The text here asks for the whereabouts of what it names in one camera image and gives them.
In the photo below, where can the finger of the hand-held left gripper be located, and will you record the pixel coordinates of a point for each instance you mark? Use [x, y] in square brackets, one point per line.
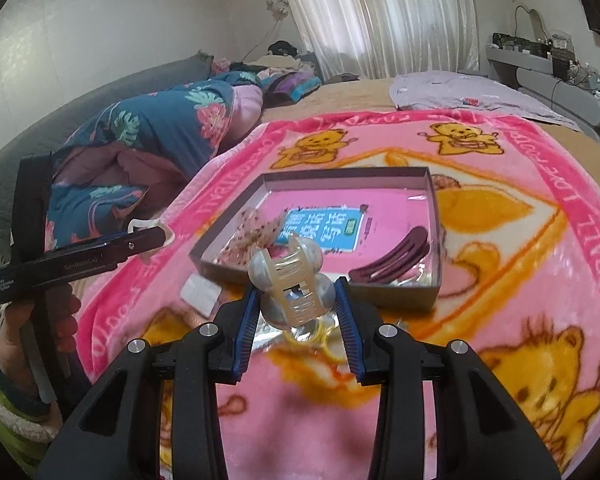
[140, 246]

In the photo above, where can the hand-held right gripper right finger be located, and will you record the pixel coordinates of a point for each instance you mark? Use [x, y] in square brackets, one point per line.
[347, 321]

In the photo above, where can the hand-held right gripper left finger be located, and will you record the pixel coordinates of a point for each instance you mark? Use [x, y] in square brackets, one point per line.
[247, 321]

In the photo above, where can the white plastic piece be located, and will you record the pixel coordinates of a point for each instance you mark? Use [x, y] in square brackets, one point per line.
[168, 238]

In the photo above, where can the clear bag of yellow rings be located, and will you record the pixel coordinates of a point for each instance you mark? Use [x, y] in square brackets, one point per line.
[321, 333]

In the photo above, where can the pearl hair claw clip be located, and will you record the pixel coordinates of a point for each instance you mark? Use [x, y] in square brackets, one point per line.
[285, 266]

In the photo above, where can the grey cardboard box tray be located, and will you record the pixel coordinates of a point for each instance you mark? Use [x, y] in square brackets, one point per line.
[320, 200]

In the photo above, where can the person's left forearm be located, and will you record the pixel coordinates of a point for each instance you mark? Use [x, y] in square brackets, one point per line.
[10, 400]

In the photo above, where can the person's left hand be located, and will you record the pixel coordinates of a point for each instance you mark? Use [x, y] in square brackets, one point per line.
[14, 331]

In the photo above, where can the small white packet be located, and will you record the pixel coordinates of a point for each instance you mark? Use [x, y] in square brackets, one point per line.
[200, 295]

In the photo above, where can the maroon snap hair clip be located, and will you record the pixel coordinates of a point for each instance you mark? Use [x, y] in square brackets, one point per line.
[390, 260]

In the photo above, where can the speckled pink scrunchie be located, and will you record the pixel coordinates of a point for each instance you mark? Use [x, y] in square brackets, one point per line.
[250, 230]

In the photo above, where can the blue floral quilt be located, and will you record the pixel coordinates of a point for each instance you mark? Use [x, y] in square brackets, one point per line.
[155, 125]

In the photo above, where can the purple striped cloth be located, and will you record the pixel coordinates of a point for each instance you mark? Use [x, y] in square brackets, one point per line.
[295, 87]

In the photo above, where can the pink bear printed blanket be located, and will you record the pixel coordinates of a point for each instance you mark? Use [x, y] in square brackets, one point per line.
[500, 160]

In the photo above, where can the dark clothing item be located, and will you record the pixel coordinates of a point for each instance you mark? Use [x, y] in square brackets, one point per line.
[282, 47]

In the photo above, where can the lilac bed sheet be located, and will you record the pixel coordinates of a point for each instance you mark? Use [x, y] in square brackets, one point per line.
[460, 92]

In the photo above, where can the white sheer curtain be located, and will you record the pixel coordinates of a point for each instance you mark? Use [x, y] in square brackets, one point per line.
[380, 15]

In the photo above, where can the grey curved shelf unit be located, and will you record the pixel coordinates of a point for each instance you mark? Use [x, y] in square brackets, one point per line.
[540, 67]

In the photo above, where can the small oval mirror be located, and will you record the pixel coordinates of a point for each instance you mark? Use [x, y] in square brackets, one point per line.
[536, 22]

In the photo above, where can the wall flower ornament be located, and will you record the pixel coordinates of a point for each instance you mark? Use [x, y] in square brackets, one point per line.
[280, 7]

